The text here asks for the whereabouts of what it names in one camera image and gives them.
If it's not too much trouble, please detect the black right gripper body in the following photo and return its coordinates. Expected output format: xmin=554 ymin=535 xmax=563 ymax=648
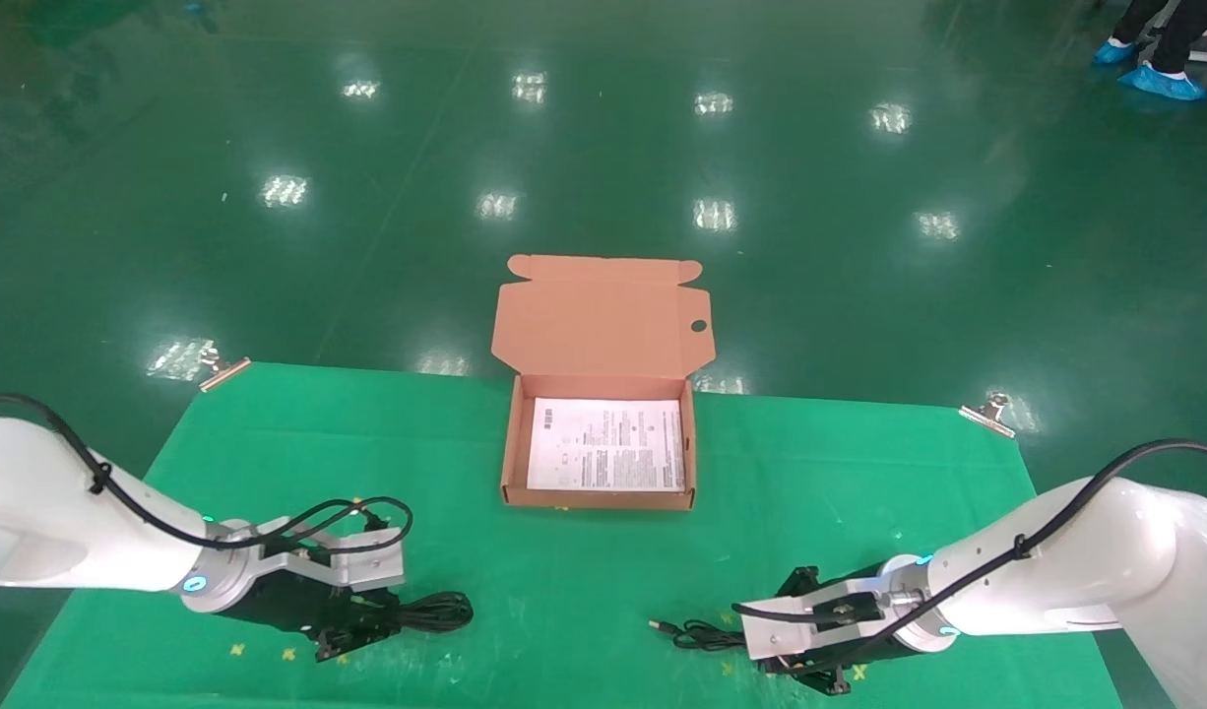
xmin=818 ymin=561 xmax=924 ymax=680

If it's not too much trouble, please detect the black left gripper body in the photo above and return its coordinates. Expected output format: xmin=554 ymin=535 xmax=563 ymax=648
xmin=224 ymin=571 xmax=358 ymax=646

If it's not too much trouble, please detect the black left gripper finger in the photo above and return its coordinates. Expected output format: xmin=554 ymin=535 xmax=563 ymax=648
xmin=352 ymin=589 xmax=405 ymax=626
xmin=315 ymin=620 xmax=398 ymax=663

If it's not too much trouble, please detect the brown cardboard box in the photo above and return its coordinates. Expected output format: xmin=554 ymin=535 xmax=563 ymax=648
xmin=492 ymin=254 xmax=713 ymax=511

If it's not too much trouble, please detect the green table mat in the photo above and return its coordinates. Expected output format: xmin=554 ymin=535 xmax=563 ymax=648
xmin=3 ymin=361 xmax=1124 ymax=709

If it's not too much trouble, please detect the metal binder clip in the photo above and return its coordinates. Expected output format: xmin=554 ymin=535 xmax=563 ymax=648
xmin=198 ymin=345 xmax=252 ymax=393
xmin=959 ymin=392 xmax=1016 ymax=438

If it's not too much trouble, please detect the white printed paper leaflet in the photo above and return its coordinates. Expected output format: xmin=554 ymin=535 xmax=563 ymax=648
xmin=527 ymin=397 xmax=686 ymax=492

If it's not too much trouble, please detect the person in black trousers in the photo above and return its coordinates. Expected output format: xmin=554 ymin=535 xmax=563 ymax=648
xmin=1094 ymin=0 xmax=1207 ymax=101

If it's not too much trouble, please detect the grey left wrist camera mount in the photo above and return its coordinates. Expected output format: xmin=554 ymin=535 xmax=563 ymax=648
xmin=239 ymin=517 xmax=406 ymax=592

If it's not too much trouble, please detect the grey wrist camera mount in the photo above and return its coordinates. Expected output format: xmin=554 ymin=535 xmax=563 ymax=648
xmin=239 ymin=517 xmax=406 ymax=592
xmin=741 ymin=579 xmax=910 ymax=661

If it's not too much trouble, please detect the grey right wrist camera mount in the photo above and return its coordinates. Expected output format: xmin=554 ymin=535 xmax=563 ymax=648
xmin=741 ymin=579 xmax=910 ymax=661

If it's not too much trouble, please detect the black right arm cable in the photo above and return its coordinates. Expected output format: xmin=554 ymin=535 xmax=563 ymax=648
xmin=731 ymin=440 xmax=1207 ymax=631

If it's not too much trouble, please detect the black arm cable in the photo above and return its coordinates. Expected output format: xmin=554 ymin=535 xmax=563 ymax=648
xmin=0 ymin=394 xmax=414 ymax=552
xmin=731 ymin=440 xmax=1207 ymax=631

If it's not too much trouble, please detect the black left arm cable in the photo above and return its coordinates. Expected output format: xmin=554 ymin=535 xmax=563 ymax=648
xmin=0 ymin=394 xmax=414 ymax=552

